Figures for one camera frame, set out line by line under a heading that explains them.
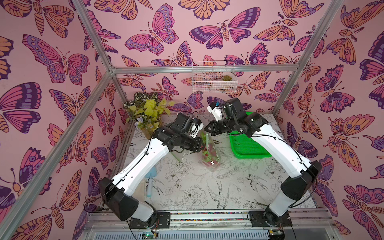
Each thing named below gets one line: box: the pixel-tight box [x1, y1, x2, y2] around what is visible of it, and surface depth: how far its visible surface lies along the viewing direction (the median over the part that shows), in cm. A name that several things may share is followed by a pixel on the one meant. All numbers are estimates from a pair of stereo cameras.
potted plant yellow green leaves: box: [123, 91, 175, 140], surface depth 95 cm
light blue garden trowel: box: [145, 166, 158, 198], surface depth 89 cm
